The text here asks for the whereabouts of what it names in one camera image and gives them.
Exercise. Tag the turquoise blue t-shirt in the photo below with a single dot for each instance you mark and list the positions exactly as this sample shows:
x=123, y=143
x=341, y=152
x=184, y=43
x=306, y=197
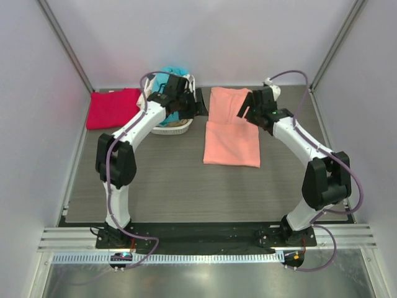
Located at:
x=175, y=70

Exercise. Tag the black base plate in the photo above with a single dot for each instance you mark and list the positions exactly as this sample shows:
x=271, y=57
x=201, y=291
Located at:
x=180, y=237

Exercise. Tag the white perforated laundry basket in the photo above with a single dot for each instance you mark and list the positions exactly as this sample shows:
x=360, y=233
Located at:
x=164, y=130

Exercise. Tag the left aluminium corner post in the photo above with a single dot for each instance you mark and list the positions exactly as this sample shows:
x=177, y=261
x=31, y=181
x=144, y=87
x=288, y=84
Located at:
x=65, y=44

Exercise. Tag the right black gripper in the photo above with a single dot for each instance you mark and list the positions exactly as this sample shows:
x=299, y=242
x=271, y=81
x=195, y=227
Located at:
x=249, y=100

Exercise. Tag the aluminium corner post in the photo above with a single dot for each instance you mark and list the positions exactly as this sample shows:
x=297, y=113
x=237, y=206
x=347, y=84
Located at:
x=65, y=44
x=344, y=30

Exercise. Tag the salmon pink t-shirt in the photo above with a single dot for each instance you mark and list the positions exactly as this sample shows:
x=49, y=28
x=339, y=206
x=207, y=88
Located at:
x=230, y=140

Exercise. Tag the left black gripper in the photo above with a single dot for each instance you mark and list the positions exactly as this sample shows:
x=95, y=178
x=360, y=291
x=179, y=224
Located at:
x=197, y=108

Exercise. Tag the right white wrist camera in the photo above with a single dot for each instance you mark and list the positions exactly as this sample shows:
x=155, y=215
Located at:
x=276, y=91

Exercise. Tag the white slotted cable duct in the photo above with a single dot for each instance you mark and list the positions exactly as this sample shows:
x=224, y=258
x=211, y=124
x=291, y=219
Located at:
x=125, y=258

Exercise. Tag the folded red t-shirt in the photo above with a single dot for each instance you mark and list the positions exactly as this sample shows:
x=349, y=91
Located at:
x=112, y=109

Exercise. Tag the right aluminium corner post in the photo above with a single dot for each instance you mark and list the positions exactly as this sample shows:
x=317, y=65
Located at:
x=344, y=30

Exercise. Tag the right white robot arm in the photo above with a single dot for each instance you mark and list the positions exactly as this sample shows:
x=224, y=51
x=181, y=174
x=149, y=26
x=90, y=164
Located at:
x=326, y=181

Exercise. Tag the white t-shirt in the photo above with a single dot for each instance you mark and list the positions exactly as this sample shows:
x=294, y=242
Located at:
x=145, y=93

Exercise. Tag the aluminium frame rail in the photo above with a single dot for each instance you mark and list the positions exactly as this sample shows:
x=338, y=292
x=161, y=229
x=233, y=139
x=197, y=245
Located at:
x=63, y=239

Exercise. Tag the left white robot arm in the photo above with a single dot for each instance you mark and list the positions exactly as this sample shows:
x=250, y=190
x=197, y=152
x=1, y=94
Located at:
x=115, y=157

